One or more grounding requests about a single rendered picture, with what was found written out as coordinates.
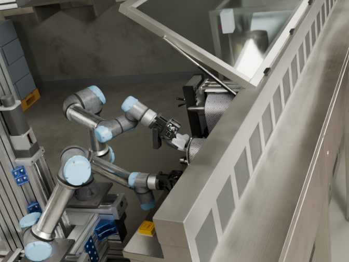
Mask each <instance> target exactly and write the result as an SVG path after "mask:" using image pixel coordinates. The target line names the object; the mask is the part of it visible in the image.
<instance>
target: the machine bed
mask: <svg viewBox="0 0 349 262"><path fill-rule="evenodd" d="M187 166H188V165H182V166H181V168H180V169H179V171H183V172H184V171H185V169H186V168H187ZM167 196H168V195H167V194H166V192H165V191H164V192H163V194H162V195H161V196H160V198H159V199H158V200H157V202H156V203H155V206H154V207H153V208H152V209H151V210H150V212H149V213H148V215H147V216H146V218H145V219H144V221H145V220H146V221H153V216H154V215H155V213H156V212H157V211H158V209H159V208H160V206H161V205H162V203H163V202H164V200H165V199H166V197H167ZM144 221H143V222H144ZM143 222H142V224H143ZM142 224H141V225H142ZM141 225H140V226H139V228H140V227H141ZM139 228H138V229H139ZM138 229H137V231H136V232H135V233H134V235H133V236H132V238H131V239H130V241H129V242H128V243H127V245H126V246H125V248H124V249H123V251H122V252H123V256H124V258H129V259H135V260H140V261H146V262H165V259H164V256H160V254H161V253H162V248H161V245H160V243H159V241H158V238H157V234H156V233H155V234H154V235H153V236H152V237H150V236H145V235H139V234H137V233H138V232H139V231H138Z"/></svg>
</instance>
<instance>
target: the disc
mask: <svg viewBox="0 0 349 262"><path fill-rule="evenodd" d="M194 138H198V137H197V136H192V137H191V138H190V139H189V142H188V144H187V149H186V159H187V163H188V165H189V164H190V160H189V148H190V144H191V141H192V140H193V139H194Z"/></svg>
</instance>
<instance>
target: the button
mask: <svg viewBox="0 0 349 262"><path fill-rule="evenodd" d="M138 231H139V233H141V234H148V235H152V234H153V233H154V231H155V227H154V223H153V221H146V220H145V221H144V222H143V224H142V225H141V227H140V228H139V229H138Z"/></svg>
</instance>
